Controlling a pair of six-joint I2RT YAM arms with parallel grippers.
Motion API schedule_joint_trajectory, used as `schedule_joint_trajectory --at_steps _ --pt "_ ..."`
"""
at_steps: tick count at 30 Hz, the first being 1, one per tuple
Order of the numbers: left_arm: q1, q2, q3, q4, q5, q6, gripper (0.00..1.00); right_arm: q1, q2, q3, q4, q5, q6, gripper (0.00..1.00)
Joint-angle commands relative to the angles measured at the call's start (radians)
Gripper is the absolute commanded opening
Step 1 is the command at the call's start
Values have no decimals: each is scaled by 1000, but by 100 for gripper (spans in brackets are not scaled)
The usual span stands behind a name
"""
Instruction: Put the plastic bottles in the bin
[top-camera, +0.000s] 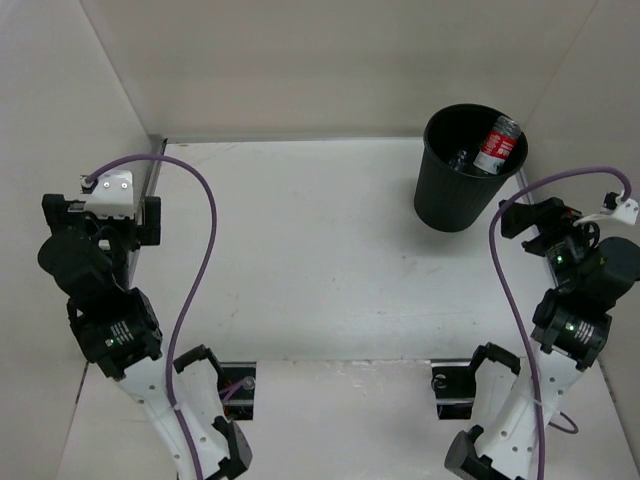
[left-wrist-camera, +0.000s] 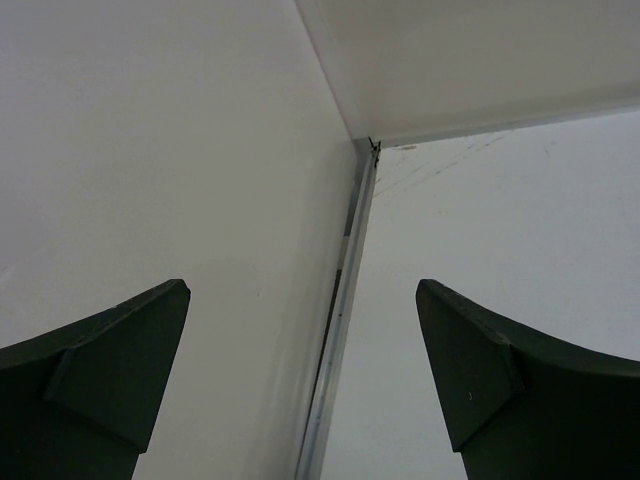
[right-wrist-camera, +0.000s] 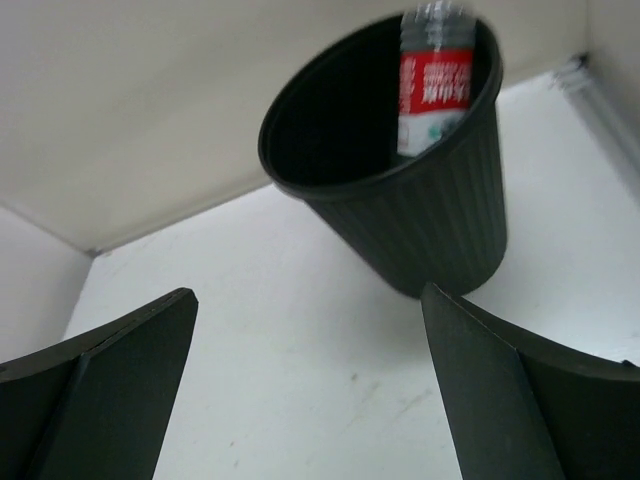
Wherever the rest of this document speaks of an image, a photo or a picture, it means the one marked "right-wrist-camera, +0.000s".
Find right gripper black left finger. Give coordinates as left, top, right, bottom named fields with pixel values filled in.
left=1, top=288, right=198, bottom=479

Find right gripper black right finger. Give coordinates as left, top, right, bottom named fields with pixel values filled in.
left=421, top=284, right=639, bottom=479

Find red label water bottle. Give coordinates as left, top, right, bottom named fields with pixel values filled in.
left=397, top=1, right=476, bottom=158

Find black ribbed plastic bin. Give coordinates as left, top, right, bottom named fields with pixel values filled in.
left=258, top=15, right=508, bottom=298

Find aluminium table edge rail right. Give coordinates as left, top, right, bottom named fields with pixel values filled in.
left=551, top=52, right=639, bottom=201

